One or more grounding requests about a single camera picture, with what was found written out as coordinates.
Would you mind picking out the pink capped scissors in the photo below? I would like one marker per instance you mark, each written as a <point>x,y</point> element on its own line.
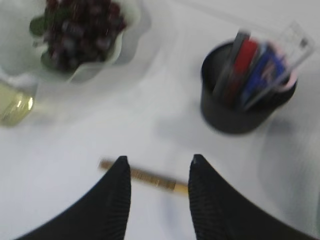
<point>288,83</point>

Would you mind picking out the clear plastic ruler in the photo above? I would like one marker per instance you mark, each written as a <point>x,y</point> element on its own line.
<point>298,46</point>

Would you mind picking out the blue capped scissors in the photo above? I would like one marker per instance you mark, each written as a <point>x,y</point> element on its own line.
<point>267,68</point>

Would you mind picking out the yellow tea bottle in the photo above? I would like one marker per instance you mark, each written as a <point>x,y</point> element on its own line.
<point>15,105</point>

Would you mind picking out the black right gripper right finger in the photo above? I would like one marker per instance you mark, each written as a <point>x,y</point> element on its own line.
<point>220,212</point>

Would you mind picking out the purple artificial grape bunch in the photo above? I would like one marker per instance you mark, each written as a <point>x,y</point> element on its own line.
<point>77,32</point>

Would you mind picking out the gold glitter marker pen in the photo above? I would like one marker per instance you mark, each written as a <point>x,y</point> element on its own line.
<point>161,182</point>

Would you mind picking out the black mesh pen holder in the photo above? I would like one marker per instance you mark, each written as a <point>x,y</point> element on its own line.
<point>225,119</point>

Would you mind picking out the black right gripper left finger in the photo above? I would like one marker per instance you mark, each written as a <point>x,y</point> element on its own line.
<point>101,214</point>

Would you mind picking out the red glitter marker pen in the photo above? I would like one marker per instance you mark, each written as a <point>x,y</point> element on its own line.
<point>240,67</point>

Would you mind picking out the green wavy glass plate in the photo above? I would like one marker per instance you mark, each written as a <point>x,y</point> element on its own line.
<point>18,54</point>

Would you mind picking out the silver glitter marker pen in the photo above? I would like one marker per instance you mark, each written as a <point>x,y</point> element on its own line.
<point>227,66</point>

